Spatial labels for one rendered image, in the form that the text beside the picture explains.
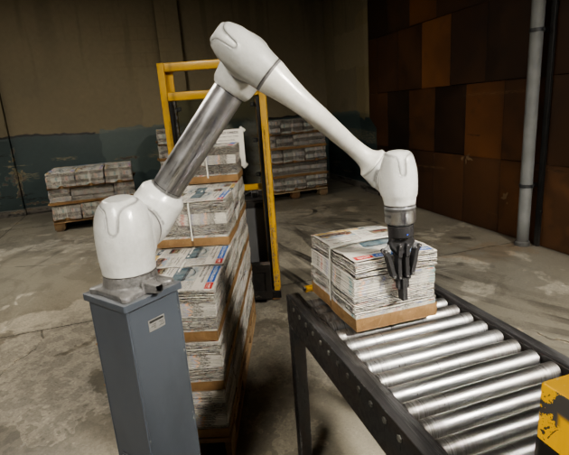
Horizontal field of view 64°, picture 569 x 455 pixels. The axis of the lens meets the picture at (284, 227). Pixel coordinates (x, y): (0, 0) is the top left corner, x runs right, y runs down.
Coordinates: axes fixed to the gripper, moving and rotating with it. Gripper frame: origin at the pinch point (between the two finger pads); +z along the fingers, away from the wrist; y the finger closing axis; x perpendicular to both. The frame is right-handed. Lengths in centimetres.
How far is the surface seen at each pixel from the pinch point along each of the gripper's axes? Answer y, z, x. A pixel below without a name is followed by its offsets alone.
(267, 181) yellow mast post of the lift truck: -17, -7, -210
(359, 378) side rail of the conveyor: 24.7, 13.3, 18.2
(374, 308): 8.4, 5.8, -2.7
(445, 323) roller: -14.3, 14.8, 1.3
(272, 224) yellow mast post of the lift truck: -17, 26, -210
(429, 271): -11.5, -2.2, -2.8
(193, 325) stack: 60, 23, -57
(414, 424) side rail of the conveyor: 21.7, 13.8, 38.4
